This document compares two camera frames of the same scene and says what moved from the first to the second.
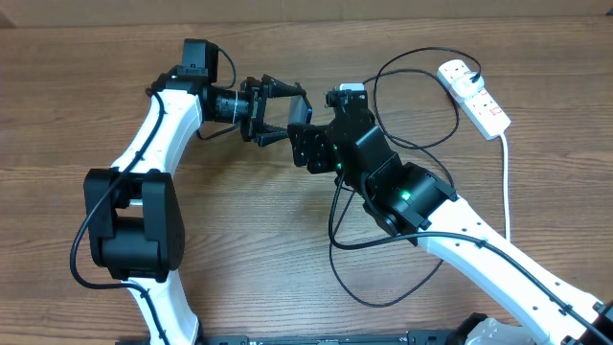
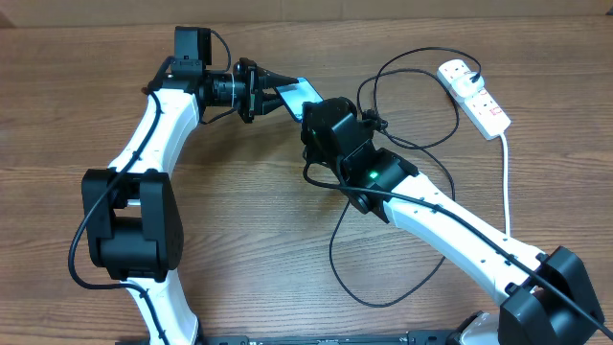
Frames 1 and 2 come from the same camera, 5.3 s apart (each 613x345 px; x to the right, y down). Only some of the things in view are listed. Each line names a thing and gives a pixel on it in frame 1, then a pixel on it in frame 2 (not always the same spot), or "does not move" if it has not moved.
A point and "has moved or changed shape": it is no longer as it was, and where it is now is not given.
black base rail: [410, 337] does not move
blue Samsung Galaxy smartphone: [300, 110] has moved or changed shape
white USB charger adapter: [468, 84] does not move
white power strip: [482, 109] does not move
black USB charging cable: [336, 264] → [450, 219]
